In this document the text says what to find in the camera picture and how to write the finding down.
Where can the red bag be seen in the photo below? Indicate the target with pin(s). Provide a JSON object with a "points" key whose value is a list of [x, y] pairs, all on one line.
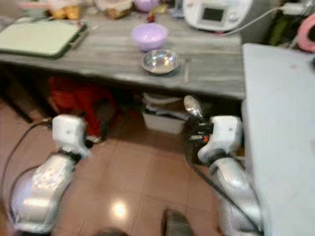
{"points": [[74, 96]]}

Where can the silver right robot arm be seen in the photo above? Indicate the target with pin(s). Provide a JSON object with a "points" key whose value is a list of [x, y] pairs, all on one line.
{"points": [[236, 187]]}

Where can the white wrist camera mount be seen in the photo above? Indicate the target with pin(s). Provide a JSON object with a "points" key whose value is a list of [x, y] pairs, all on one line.
{"points": [[224, 133], [69, 132]]}

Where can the clear bag of bread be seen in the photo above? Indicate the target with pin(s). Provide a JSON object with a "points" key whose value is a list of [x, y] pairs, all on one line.
{"points": [[114, 8]]}

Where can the green bottle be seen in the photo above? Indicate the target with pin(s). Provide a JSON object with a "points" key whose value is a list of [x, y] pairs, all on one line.
{"points": [[280, 31]]}

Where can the white power plug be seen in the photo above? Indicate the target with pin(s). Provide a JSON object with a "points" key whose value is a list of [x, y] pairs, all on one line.
{"points": [[295, 8]]}

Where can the shiny metal bowl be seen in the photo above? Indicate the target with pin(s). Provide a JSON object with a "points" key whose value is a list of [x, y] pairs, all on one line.
{"points": [[161, 61]]}

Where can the purple plastic bowl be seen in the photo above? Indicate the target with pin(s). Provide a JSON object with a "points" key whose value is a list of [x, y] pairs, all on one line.
{"points": [[149, 36]]}

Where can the dark grey robot foot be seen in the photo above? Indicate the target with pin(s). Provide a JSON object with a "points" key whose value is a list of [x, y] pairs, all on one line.
{"points": [[182, 224]]}

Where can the small purple container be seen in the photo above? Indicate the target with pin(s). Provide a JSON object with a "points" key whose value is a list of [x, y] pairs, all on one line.
{"points": [[146, 5]]}

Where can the pale green tray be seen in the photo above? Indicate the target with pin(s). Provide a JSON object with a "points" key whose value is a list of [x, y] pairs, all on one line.
{"points": [[42, 38]]}

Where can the white kitchen appliance with screen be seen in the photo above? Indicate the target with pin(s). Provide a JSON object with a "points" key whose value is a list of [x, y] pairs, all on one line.
{"points": [[216, 14]]}

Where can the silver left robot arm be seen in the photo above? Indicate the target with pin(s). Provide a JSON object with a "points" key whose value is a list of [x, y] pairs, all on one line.
{"points": [[47, 187]]}

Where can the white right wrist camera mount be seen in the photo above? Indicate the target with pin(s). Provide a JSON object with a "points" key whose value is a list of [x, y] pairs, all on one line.
{"points": [[224, 133]]}

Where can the orange yellow food pack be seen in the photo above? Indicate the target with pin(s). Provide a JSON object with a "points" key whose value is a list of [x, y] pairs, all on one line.
{"points": [[66, 12]]}

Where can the black table leg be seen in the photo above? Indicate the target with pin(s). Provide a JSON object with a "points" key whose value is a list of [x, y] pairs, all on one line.
{"points": [[19, 105]]}

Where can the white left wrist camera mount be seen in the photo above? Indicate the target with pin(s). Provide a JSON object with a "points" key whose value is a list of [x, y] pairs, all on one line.
{"points": [[69, 132]]}

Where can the white plastic storage box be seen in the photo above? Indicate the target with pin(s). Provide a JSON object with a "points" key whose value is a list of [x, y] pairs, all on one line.
{"points": [[162, 120]]}

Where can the pink round object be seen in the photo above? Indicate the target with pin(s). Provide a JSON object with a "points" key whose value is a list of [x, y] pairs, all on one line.
{"points": [[307, 33]]}

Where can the shiny metal spoon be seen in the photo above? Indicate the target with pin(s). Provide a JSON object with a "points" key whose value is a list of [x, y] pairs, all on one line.
{"points": [[191, 104]]}

